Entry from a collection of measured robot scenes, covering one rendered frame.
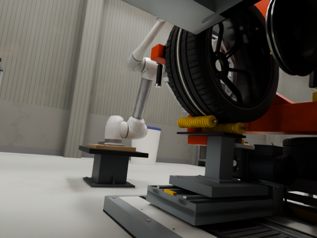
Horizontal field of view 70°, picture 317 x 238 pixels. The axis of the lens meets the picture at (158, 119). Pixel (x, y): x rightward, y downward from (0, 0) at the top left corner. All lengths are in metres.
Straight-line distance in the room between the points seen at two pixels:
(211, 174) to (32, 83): 4.12
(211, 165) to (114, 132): 1.07
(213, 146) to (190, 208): 0.39
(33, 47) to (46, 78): 0.61
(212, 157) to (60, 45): 4.31
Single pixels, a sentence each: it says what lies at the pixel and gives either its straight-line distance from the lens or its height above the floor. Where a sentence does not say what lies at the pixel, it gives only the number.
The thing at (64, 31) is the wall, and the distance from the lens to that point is 5.18.
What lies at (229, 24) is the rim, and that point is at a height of 1.09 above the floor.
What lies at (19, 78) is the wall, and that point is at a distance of 4.86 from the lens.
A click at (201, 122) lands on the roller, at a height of 0.50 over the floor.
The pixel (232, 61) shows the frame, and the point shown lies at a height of 0.97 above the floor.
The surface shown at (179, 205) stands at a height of 0.14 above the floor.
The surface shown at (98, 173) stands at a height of 0.10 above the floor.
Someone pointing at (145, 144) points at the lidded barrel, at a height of 0.38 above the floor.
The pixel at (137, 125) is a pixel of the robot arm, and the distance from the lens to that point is 2.07.
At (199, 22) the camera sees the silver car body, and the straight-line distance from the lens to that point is 0.74.
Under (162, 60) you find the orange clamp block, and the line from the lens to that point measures 1.22.
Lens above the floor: 0.36
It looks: 7 degrees up
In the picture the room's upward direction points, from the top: 6 degrees clockwise
